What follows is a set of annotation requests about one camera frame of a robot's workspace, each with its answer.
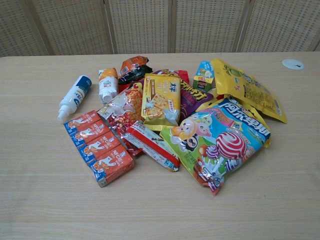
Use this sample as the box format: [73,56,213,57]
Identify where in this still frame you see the white blue squeeze bottle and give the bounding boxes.
[56,75,93,122]

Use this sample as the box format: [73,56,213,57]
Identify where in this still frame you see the white table cable grommet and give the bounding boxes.
[281,58,305,71]

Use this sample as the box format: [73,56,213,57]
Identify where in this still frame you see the orange black snack bag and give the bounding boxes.
[117,56,154,86]

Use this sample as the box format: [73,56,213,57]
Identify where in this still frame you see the purple snack bag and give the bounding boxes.
[178,79,215,126]

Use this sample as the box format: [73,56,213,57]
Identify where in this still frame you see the red clear snack bag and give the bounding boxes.
[96,82,148,157]

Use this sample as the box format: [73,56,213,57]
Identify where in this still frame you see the colourful lollipop bag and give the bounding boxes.
[159,97,272,196]

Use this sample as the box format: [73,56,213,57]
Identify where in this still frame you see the yellow cracker pack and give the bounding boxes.
[140,73,182,127]

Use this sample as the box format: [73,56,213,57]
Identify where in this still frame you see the woven folding screen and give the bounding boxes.
[0,0,320,58]

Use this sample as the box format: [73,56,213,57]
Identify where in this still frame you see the white and orange pouch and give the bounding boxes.
[97,67,119,106]

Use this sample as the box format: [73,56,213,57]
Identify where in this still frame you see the red white biscuit pack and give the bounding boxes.
[124,120,181,173]

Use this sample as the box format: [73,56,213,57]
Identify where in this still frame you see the yellow green candy bag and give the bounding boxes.
[211,58,288,125]

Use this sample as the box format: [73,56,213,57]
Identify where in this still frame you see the red blue snack box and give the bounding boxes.
[63,109,135,188]

